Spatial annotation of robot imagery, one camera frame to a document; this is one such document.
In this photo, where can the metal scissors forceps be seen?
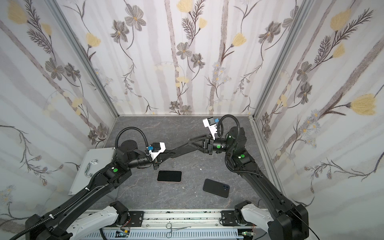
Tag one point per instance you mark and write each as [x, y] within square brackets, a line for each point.
[171, 229]

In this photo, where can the black phone face down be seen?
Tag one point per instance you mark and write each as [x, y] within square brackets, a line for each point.
[216, 188]

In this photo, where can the phone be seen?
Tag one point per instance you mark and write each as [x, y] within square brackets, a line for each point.
[169, 176]

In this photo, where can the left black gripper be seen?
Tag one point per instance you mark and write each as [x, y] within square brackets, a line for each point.
[157, 156]

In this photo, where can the silver metal case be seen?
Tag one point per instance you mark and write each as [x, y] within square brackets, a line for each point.
[94, 160]

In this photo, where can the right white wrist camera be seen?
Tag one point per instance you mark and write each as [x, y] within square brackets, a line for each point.
[211, 124]

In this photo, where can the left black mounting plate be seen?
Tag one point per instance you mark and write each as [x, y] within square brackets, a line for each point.
[130, 219]

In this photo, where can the black mounting plate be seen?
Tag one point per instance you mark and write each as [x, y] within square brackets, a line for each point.
[230, 218]
[130, 219]

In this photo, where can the white slotted cable duct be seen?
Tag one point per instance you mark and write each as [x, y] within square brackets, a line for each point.
[185, 234]

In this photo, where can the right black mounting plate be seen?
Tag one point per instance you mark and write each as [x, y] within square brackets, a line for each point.
[230, 218]

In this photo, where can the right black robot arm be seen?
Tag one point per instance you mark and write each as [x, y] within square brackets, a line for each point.
[239, 161]

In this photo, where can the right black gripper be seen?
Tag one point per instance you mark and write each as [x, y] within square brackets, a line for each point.
[207, 145]

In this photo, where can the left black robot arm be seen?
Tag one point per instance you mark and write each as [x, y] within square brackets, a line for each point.
[59, 224]

